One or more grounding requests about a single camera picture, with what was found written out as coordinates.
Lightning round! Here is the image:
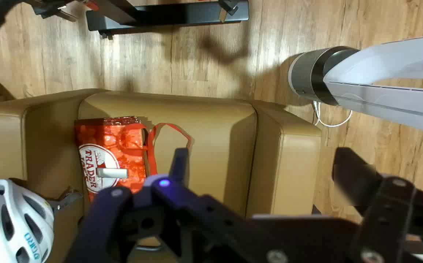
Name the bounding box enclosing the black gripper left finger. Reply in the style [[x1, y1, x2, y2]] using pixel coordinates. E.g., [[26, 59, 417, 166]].
[[65, 147, 270, 263]]

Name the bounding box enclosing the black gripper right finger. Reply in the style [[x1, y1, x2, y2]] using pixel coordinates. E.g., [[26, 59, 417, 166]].
[[332, 146, 423, 263]]

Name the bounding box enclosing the orange Trader Joe's bag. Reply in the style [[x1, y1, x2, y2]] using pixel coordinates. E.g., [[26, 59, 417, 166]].
[[73, 115, 193, 203]]

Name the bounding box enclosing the tan leather sofa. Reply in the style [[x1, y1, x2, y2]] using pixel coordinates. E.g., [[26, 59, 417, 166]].
[[0, 77, 324, 263]]

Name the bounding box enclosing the white bicycle helmet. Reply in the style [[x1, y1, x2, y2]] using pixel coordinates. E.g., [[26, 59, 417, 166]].
[[0, 178, 55, 263]]

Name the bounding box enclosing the black metal furniture base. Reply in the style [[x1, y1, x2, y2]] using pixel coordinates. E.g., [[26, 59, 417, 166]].
[[84, 0, 250, 39]]

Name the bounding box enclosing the grey helmet strap buckle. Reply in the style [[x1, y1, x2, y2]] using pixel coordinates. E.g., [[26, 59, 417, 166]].
[[51, 187, 83, 211]]

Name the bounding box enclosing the white cable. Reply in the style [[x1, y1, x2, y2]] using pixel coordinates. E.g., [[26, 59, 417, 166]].
[[311, 100, 354, 130]]

